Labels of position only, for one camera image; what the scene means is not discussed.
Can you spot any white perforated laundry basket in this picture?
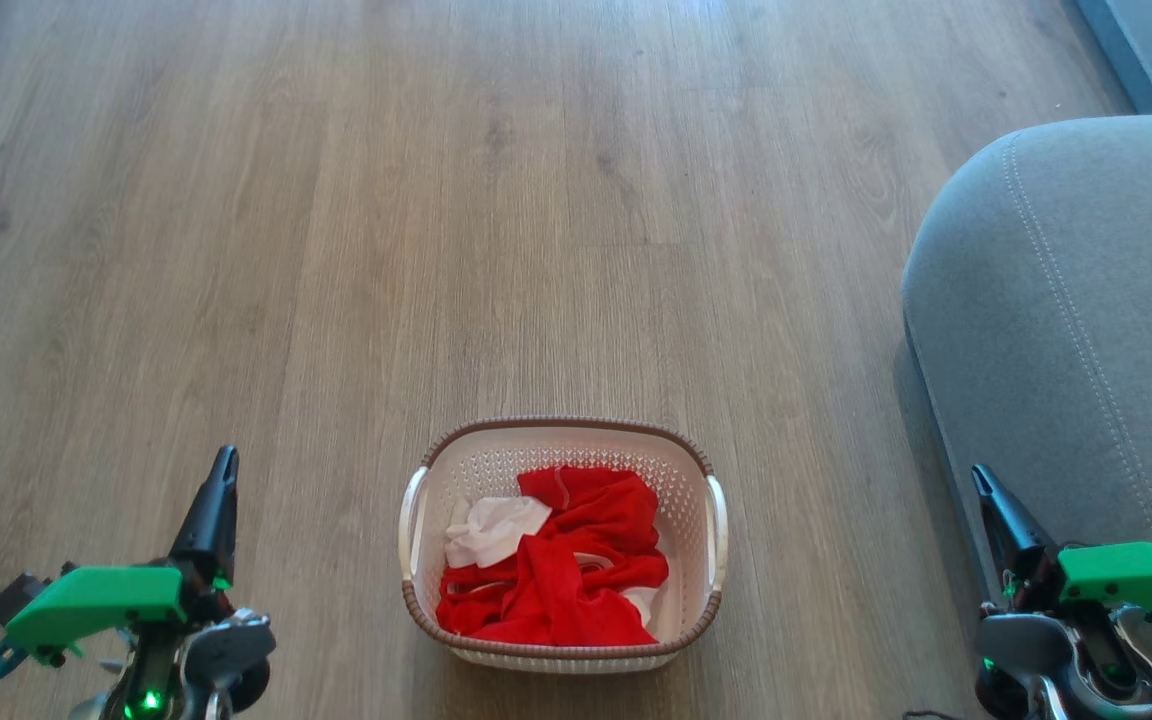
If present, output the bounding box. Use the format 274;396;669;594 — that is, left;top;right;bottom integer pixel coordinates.
398;416;729;674

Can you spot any red garment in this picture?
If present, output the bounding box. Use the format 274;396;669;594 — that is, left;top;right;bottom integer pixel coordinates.
435;465;670;647

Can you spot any grey fabric sofa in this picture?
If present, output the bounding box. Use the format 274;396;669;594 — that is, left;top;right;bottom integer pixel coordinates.
901;114;1152;601

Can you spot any white cloth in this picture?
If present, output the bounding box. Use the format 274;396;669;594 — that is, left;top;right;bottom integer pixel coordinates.
443;496;664;628

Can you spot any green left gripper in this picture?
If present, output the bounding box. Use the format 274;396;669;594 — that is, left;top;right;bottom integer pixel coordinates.
3;445;240;667

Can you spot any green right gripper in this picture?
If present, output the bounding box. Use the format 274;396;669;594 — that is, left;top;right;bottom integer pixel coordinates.
970;464;1152;649

